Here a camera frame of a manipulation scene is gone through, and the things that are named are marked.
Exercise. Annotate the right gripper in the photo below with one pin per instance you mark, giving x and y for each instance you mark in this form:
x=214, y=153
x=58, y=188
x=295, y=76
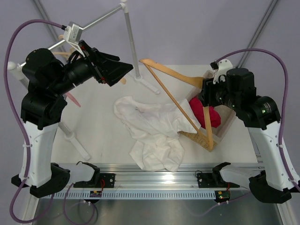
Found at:
x=208, y=91

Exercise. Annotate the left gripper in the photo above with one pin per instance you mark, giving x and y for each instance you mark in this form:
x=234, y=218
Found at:
x=104, y=70

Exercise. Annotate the wooden hanger with metal hook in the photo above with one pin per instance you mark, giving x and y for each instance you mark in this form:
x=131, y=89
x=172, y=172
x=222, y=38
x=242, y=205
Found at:
x=182, y=93

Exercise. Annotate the white printed t shirt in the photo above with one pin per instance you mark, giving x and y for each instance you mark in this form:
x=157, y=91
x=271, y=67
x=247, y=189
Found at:
x=155, y=129

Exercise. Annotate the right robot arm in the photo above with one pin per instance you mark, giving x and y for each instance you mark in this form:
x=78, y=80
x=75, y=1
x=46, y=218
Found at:
x=236, y=90

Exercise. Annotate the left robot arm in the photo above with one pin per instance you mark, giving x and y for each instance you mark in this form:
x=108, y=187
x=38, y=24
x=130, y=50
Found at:
x=42, y=107

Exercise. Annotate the light wooden hanger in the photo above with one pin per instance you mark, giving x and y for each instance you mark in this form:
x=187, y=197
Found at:
x=68, y=54

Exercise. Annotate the pink hanger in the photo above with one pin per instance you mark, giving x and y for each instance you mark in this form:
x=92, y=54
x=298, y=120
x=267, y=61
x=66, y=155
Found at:
x=73, y=99

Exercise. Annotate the wicker basket with liner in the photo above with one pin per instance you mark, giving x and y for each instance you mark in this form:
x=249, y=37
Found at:
x=213, y=121

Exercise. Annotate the clothes rack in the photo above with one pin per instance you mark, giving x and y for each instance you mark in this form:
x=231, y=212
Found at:
x=15, y=69

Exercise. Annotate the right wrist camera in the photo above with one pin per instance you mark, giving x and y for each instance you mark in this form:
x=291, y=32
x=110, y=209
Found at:
x=220, y=68

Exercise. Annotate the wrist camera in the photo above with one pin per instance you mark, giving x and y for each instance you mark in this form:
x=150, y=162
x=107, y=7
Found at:
x=72, y=36
x=220, y=68

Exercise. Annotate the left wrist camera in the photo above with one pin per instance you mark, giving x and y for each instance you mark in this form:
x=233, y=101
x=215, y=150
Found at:
x=72, y=36

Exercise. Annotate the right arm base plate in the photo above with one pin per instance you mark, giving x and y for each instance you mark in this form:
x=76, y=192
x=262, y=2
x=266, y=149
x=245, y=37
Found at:
x=209, y=180

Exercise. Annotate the white cable duct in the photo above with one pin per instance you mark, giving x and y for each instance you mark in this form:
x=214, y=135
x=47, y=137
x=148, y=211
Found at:
x=136, y=194

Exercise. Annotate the aluminium rail frame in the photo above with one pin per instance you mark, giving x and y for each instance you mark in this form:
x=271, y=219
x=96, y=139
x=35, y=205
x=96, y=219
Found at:
x=109, y=143

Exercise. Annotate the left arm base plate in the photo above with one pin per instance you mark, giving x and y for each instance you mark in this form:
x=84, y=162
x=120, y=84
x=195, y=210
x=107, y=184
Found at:
x=100, y=180

